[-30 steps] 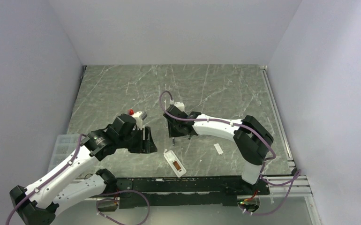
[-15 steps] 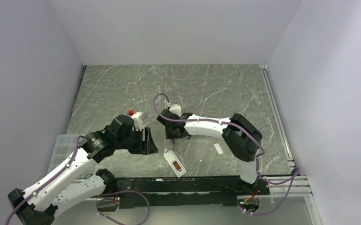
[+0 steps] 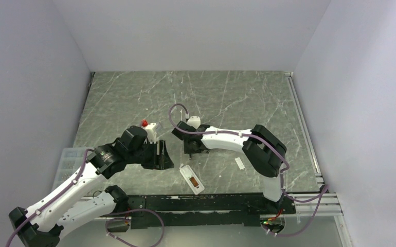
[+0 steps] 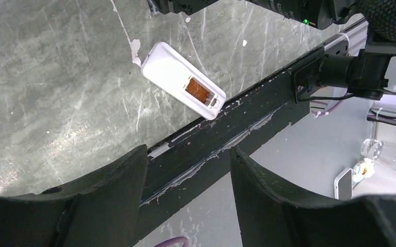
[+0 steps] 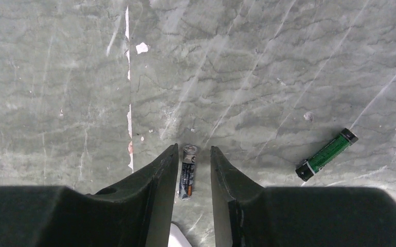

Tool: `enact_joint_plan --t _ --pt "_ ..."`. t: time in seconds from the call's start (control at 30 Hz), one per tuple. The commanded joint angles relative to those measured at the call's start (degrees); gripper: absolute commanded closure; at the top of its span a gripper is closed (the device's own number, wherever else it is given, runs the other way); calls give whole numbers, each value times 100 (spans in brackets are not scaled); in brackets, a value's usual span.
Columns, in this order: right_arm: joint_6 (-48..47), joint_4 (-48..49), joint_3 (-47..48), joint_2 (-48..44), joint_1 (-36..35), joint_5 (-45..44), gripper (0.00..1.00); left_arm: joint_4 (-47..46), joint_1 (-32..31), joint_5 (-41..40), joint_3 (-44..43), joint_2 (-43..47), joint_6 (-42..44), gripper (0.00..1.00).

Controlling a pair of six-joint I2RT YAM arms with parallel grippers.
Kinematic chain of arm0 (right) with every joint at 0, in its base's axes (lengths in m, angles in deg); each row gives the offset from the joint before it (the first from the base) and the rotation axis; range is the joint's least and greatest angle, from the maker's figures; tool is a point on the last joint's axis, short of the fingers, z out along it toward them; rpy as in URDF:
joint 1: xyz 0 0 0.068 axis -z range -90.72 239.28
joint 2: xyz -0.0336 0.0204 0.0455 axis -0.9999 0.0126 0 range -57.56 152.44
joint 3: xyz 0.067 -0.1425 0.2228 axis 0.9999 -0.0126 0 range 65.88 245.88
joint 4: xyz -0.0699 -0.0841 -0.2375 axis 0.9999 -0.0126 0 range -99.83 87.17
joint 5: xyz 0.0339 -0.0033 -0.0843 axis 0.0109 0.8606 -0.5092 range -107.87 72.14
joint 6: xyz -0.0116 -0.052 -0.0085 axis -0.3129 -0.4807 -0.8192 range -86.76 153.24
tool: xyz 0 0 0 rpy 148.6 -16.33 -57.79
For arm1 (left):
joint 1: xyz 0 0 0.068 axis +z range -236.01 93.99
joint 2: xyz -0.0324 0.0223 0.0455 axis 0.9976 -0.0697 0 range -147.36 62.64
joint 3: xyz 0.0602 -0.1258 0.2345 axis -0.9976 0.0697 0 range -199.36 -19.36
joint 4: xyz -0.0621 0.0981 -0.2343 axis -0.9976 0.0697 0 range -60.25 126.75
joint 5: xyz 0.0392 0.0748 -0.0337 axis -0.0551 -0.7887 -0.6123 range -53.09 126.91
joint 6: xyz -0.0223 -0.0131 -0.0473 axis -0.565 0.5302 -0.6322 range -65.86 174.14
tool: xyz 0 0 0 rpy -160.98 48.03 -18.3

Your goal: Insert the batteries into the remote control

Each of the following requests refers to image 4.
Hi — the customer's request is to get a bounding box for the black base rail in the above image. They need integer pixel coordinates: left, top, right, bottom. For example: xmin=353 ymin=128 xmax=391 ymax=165
xmin=131 ymin=46 xmax=359 ymax=247

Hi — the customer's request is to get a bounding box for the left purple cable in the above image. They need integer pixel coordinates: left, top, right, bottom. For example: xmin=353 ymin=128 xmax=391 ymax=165
xmin=153 ymin=237 xmax=190 ymax=247

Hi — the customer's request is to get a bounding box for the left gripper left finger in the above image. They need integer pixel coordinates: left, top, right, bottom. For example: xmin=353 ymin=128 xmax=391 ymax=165
xmin=0 ymin=145 xmax=148 ymax=246

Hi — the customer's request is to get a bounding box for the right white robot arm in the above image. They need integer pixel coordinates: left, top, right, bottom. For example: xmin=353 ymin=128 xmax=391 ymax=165
xmin=255 ymin=0 xmax=396 ymax=102

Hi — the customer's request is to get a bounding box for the clear plastic cup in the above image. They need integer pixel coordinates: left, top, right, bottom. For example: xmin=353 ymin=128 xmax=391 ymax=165
xmin=361 ymin=138 xmax=396 ymax=170

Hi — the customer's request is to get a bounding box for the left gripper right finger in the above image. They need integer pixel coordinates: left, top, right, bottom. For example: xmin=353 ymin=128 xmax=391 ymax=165
xmin=230 ymin=148 xmax=396 ymax=246

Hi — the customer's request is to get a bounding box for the white phone-like device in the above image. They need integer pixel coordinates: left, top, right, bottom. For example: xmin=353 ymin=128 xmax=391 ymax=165
xmin=333 ymin=168 xmax=353 ymax=200

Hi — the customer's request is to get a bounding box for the aluminium frame rail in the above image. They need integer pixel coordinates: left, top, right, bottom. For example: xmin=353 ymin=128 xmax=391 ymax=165
xmin=324 ymin=20 xmax=368 ymax=56

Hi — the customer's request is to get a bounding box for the white remote control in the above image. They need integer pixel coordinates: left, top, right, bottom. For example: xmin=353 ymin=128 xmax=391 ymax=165
xmin=140 ymin=42 xmax=227 ymax=120

